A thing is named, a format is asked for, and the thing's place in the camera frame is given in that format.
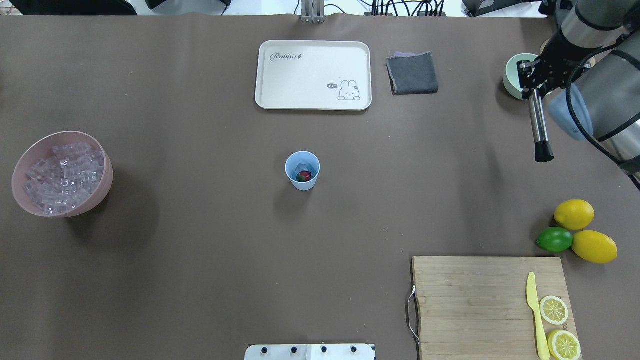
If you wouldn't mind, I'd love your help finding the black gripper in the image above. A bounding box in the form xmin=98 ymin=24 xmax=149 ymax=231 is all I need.
xmin=517 ymin=38 xmax=586 ymax=101

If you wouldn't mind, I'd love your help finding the steel muddler black tip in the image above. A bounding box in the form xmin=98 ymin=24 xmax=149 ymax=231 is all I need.
xmin=528 ymin=87 xmax=555 ymax=163

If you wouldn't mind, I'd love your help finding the clear ice cube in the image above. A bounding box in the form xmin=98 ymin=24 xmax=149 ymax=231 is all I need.
xmin=294 ymin=162 xmax=316 ymax=176

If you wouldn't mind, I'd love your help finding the red strawberry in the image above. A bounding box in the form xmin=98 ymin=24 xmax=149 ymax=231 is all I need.
xmin=295 ymin=171 xmax=313 ymax=183

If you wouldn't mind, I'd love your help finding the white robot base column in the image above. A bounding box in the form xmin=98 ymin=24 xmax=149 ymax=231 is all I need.
xmin=244 ymin=342 xmax=377 ymax=360

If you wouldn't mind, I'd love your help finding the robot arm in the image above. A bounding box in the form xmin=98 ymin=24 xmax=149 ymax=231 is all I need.
xmin=513 ymin=0 xmax=640 ymax=180

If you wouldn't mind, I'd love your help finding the light blue plastic cup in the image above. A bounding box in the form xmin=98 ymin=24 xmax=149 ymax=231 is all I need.
xmin=285 ymin=151 xmax=321 ymax=191

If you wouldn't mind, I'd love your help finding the pile of clear ice cubes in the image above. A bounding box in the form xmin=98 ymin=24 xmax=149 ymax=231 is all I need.
xmin=22 ymin=142 xmax=106 ymax=215

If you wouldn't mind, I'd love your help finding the mint green bowl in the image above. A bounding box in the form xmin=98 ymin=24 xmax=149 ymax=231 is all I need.
xmin=502 ymin=53 xmax=538 ymax=101

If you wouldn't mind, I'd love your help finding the grey folded cloth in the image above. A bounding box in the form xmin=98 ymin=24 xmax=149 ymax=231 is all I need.
xmin=385 ymin=51 xmax=439 ymax=95

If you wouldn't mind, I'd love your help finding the yellow lemon near scoop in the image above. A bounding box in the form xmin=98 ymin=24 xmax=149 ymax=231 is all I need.
xmin=553 ymin=199 xmax=595 ymax=231

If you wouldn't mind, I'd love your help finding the green lime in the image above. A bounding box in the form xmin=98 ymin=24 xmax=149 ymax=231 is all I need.
xmin=535 ymin=227 xmax=574 ymax=253

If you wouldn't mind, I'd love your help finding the wooden cutting board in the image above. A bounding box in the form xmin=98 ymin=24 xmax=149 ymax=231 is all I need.
xmin=410 ymin=256 xmax=572 ymax=360

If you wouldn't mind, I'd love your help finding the cream serving tray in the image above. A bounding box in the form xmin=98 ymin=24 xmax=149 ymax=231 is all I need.
xmin=254 ymin=39 xmax=373 ymax=111

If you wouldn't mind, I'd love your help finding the lower lemon half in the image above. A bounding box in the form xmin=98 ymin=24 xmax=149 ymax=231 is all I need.
xmin=547 ymin=330 xmax=582 ymax=360

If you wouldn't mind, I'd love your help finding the yellow plastic knife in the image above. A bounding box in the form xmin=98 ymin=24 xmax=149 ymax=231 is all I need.
xmin=525 ymin=272 xmax=551 ymax=360

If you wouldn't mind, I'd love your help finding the pink bowl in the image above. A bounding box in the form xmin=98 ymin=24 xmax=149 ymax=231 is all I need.
xmin=12 ymin=131 xmax=114 ymax=218

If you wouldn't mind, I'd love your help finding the aluminium frame post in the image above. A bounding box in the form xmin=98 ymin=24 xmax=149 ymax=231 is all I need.
xmin=299 ymin=0 xmax=326 ymax=24

